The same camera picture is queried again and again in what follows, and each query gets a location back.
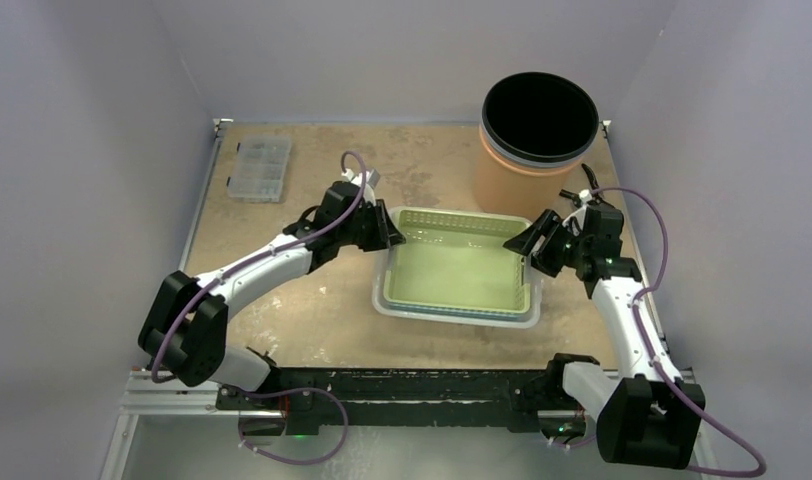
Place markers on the black pliers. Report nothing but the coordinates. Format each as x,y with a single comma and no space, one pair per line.
591,182

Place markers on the orange bucket black rim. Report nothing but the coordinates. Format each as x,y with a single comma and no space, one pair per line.
535,128

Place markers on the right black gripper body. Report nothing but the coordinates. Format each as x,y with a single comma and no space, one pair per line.
548,240

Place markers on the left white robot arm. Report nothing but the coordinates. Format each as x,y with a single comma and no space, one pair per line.
185,330

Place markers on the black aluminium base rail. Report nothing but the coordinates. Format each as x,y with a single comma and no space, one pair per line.
520,401

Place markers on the clear plastic screw organizer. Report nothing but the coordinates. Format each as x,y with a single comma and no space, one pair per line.
260,168

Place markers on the white perforated plastic basket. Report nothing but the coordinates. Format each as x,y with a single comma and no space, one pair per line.
459,321

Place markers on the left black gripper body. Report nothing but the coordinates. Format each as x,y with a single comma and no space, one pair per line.
352,234

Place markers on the blue perforated plastic basket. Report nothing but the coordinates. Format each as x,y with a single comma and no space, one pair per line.
459,316

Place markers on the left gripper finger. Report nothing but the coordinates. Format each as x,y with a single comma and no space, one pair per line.
374,230
389,233

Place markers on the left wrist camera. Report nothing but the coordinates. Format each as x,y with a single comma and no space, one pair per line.
369,178

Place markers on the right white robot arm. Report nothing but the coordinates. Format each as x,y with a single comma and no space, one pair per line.
645,417

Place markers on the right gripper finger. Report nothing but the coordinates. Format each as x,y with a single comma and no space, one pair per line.
549,257
536,237

